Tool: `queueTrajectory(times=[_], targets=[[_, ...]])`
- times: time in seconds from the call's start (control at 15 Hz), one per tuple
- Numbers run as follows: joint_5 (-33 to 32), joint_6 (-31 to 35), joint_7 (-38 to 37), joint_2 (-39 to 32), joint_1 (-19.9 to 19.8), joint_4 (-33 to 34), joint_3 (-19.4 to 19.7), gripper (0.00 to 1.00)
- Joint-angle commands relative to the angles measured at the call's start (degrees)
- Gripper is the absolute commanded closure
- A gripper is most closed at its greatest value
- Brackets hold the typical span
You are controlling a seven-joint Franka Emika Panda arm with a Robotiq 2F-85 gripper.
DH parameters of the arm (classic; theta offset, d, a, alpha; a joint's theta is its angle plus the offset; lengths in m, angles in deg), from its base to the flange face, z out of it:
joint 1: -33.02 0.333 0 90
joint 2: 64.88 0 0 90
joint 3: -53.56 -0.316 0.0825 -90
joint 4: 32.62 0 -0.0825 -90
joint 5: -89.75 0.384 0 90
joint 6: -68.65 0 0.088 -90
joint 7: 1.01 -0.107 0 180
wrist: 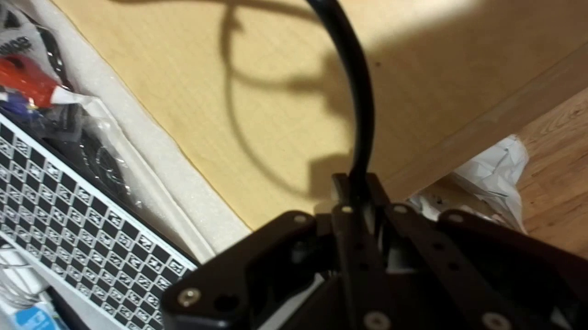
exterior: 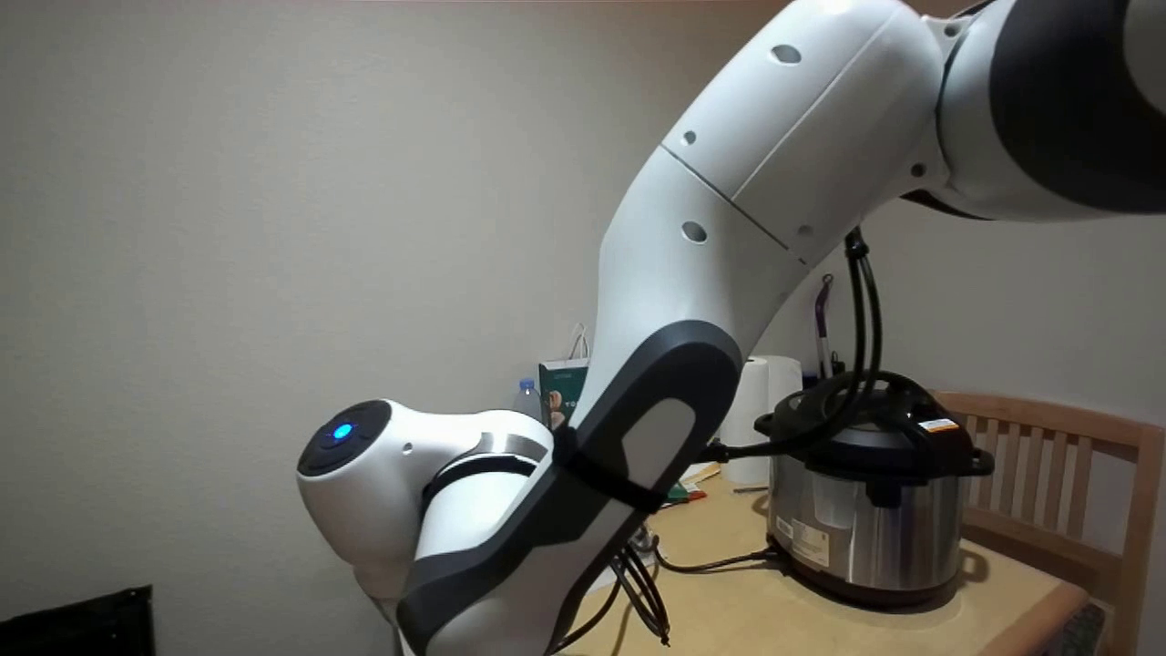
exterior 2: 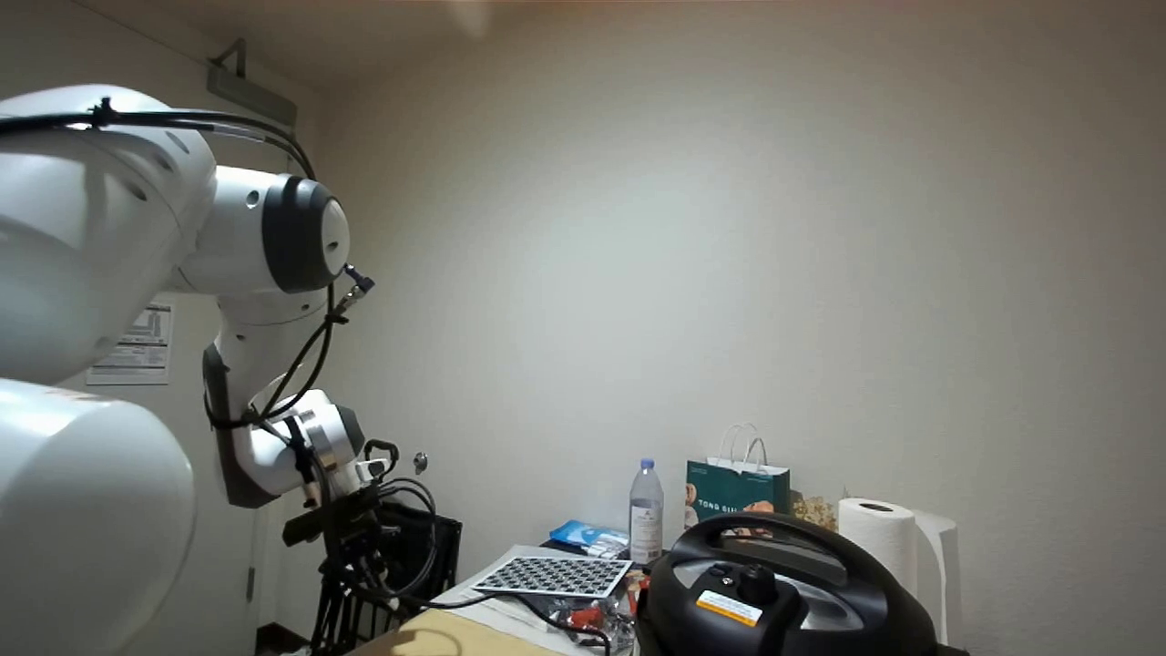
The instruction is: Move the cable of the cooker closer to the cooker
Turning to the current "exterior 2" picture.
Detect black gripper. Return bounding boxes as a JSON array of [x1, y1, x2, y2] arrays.
[[320, 524, 395, 611]]

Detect steel cooker with black lid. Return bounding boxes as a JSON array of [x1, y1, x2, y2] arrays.
[[635, 509, 944, 656]]

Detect grey door closer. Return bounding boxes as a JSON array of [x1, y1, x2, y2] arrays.
[[205, 41, 300, 129]]

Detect white flat printed sheet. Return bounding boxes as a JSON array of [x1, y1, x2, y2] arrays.
[[418, 542, 643, 656]]

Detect black-white patterned flat box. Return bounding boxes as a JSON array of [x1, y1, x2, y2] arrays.
[[471, 552, 635, 601]]

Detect blue wipes packet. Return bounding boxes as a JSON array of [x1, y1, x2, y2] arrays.
[[544, 516, 635, 560]]

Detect red snack packet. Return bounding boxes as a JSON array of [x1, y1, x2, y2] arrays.
[[556, 597, 635, 641]]

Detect clear plastic water bottle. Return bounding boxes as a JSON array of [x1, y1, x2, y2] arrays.
[[622, 454, 667, 570]]

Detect green paper gift bag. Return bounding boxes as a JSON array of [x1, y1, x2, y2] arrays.
[[683, 435, 794, 527]]

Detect yellowish snack bag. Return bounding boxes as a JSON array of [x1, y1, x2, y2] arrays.
[[786, 490, 842, 533]]

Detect white paper towel roll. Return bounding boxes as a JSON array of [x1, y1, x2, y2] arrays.
[[833, 493, 918, 590]]

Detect printed paper wall notice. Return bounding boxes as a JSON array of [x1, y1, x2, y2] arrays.
[[84, 301, 175, 391]]

